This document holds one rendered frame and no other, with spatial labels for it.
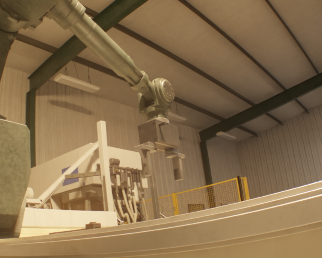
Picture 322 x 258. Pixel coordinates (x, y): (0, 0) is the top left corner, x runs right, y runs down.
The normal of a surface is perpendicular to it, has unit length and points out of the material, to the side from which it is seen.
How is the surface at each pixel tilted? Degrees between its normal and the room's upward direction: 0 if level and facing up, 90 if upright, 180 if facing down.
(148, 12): 176
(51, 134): 90
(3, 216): 145
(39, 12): 164
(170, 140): 90
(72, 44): 90
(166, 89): 90
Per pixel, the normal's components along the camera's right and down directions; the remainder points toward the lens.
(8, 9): 0.79, -0.29
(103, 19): -0.62, -0.18
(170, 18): 0.22, 0.89
